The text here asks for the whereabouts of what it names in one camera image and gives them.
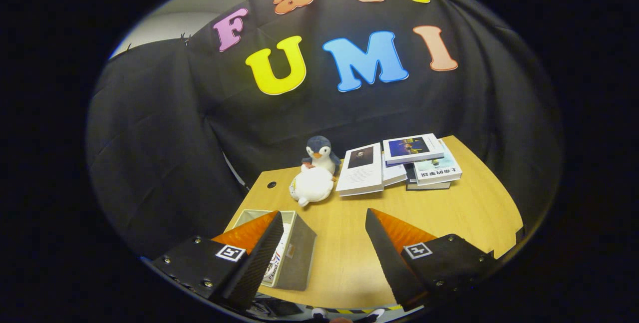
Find white book with dark portrait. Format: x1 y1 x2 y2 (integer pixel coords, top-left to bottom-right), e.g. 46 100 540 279
335 142 385 197

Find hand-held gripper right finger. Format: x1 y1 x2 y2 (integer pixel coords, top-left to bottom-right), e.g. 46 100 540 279
364 208 500 312

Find book with blue picture cover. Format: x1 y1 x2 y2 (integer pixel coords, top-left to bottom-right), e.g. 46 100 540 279
382 133 445 166

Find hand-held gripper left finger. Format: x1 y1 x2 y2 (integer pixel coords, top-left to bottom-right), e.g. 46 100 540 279
151 210 284 313

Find grey fabric storage box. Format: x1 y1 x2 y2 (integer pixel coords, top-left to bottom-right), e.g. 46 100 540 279
234 209 318 292

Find grey penguin plush toy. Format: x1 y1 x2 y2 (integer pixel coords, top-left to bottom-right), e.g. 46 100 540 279
301 136 341 176

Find book with pale green cover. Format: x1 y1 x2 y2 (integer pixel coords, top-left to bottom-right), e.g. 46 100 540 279
413 139 463 186

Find white round plush toy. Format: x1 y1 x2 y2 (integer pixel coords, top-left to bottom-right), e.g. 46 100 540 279
290 166 334 207

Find plain white book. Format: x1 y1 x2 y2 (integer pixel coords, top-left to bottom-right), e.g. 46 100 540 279
381 153 408 187

